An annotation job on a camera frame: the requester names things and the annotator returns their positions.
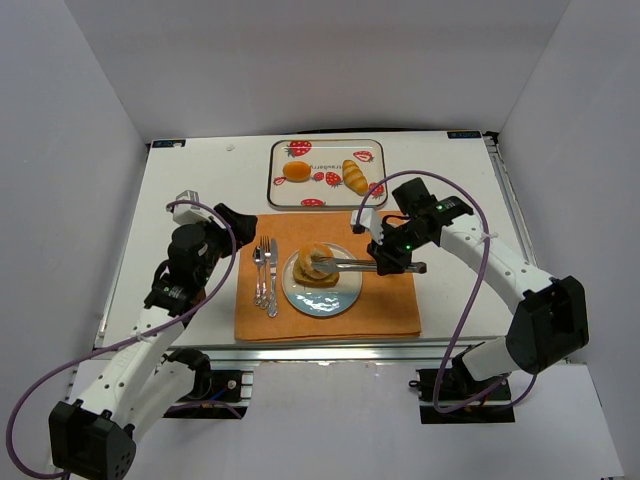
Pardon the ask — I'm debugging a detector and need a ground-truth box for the glazed bagel ring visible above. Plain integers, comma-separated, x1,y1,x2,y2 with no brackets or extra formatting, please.
298,242,333,280

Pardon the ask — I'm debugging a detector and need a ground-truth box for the brown bread slice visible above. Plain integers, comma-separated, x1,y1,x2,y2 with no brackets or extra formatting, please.
292,260,340,288

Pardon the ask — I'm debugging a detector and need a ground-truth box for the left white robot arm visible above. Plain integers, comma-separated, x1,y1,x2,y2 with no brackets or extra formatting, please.
49,200,258,479

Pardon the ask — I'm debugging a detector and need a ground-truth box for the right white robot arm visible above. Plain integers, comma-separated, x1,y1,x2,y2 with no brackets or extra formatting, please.
351,178,589,392

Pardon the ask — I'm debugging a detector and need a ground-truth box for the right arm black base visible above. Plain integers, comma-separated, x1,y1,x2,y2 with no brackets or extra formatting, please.
408,360,515,425

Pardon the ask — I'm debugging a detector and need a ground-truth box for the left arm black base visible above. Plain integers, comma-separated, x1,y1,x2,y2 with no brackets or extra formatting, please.
155,349,253,420

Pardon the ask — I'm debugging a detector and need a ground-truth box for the striped bread roll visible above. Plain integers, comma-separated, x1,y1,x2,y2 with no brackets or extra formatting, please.
342,160,369,196

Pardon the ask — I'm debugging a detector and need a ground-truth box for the silver fork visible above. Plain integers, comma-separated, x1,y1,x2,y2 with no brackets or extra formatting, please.
259,235,270,310

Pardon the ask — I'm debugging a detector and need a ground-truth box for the silver spoon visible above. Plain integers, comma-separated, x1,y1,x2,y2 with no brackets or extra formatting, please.
253,246,263,306

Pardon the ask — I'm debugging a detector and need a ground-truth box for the orange placemat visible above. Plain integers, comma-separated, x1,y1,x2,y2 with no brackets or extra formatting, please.
234,212,422,342

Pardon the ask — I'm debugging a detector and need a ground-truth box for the round orange bun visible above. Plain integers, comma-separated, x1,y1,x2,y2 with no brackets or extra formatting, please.
282,161,312,183

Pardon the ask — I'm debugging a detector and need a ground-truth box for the strawberry pattern tray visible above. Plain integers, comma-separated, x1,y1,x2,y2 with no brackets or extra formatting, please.
266,138,387,210

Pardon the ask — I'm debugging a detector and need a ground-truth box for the silver knife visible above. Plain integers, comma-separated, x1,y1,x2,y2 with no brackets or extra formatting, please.
267,238,278,318

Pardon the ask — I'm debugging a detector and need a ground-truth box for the white blue ceramic plate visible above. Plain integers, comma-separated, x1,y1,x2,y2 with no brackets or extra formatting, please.
282,242,363,318

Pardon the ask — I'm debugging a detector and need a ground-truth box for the blue label sticker left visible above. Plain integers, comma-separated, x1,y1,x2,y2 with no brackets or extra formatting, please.
151,139,186,149

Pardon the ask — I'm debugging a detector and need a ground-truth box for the blue label sticker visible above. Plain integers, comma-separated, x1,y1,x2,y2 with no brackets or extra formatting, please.
151,139,186,149
446,130,482,140

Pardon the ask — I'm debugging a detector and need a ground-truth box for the blue label sticker right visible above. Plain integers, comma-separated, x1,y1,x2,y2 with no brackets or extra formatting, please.
446,130,482,140

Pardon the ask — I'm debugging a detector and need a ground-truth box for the aluminium table frame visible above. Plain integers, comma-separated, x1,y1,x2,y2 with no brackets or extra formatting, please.
98,132,533,346

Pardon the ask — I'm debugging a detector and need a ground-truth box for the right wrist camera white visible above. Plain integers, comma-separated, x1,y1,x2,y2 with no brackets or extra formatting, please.
350,208,384,245

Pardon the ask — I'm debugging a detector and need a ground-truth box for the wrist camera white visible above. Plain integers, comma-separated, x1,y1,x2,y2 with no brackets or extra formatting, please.
350,208,384,245
172,190,211,226

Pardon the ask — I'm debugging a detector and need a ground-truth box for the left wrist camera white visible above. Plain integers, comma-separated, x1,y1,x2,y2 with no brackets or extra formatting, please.
172,190,211,226

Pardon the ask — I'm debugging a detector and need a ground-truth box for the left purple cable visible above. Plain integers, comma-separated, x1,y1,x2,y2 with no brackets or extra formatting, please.
4,199,243,475

